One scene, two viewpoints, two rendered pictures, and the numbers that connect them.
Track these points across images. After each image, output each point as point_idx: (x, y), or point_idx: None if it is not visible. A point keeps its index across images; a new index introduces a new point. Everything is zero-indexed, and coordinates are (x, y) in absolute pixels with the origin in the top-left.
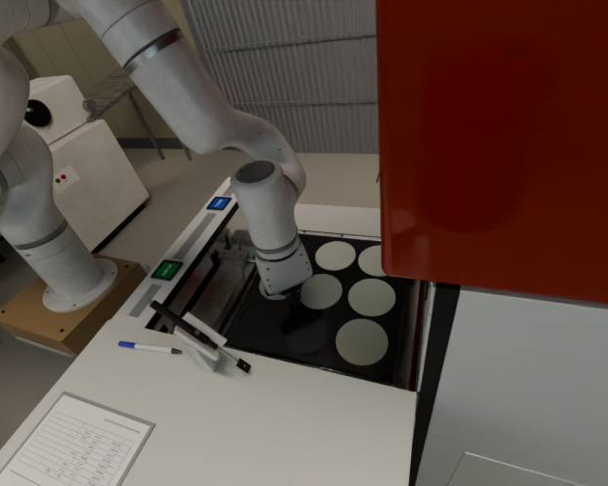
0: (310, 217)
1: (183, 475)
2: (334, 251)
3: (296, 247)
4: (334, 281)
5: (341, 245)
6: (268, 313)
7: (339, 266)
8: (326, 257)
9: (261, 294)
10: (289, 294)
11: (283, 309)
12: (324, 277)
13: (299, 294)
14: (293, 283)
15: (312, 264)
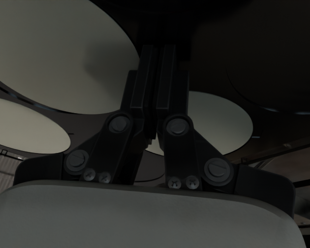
0: None
1: None
2: (17, 136)
3: None
4: (2, 73)
5: (1, 139)
6: (287, 65)
7: None
8: (38, 132)
9: (256, 128)
10: (172, 127)
11: (221, 59)
12: (40, 96)
13: (128, 94)
14: (108, 223)
15: (79, 134)
